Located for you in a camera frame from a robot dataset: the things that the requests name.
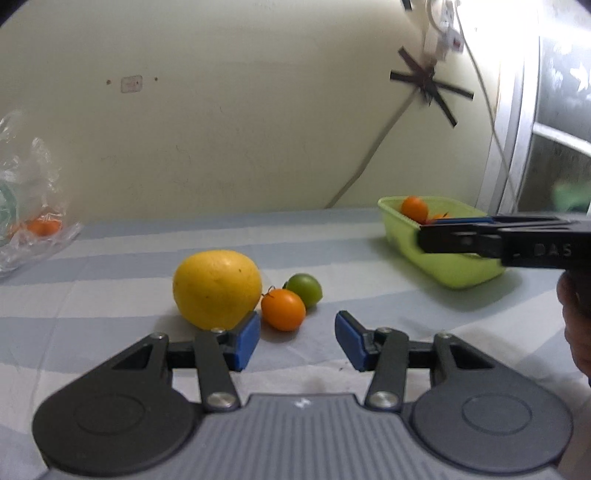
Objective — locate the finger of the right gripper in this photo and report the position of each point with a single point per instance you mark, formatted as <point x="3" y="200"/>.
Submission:
<point x="464" y="220"/>
<point x="480" y="239"/>

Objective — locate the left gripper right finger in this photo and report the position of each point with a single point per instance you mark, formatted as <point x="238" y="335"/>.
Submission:
<point x="462" y="405"/>

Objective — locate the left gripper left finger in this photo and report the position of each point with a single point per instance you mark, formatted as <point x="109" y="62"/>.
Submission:
<point x="141" y="406"/>

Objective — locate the orange mandarin with stem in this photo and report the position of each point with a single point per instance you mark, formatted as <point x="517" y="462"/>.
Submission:
<point x="416" y="209"/>

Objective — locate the large yellow grapefruit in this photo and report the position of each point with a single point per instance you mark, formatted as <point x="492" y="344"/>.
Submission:
<point x="216" y="288"/>

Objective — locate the green lime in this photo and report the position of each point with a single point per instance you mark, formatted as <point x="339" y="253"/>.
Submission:
<point x="306" y="287"/>

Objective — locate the orange tomato front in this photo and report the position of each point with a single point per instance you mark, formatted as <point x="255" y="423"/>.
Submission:
<point x="283" y="310"/>

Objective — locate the person right hand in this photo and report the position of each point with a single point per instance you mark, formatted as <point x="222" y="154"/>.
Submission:
<point x="577" y="323"/>

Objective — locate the green plastic basket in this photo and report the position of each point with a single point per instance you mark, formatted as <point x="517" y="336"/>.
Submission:
<point x="454" y="271"/>

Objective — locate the frosted glass sliding door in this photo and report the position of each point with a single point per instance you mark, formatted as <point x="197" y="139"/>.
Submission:
<point x="539" y="160"/>

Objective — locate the striped blue bed sheet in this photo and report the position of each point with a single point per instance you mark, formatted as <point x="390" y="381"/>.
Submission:
<point x="113" y="285"/>

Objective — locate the black tape cross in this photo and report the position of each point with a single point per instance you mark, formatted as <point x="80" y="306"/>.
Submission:
<point x="424" y="79"/>

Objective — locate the white power strip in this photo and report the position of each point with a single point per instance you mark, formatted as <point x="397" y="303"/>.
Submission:
<point x="443" y="35"/>

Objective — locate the orange fruit in bag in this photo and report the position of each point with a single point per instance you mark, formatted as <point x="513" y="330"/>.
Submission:
<point x="44" y="226"/>

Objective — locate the clear plastic bag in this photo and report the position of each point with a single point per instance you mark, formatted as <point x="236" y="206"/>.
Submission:
<point x="30" y="188"/>

